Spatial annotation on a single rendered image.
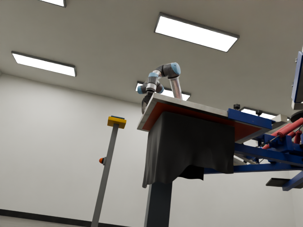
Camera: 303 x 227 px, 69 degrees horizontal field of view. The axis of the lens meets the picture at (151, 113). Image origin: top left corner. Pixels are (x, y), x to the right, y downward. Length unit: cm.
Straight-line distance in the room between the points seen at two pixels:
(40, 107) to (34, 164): 132
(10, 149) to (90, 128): 172
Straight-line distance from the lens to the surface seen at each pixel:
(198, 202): 572
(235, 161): 238
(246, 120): 150
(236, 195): 622
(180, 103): 134
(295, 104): 170
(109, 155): 156
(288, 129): 200
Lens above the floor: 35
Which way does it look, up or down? 25 degrees up
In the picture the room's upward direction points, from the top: 8 degrees clockwise
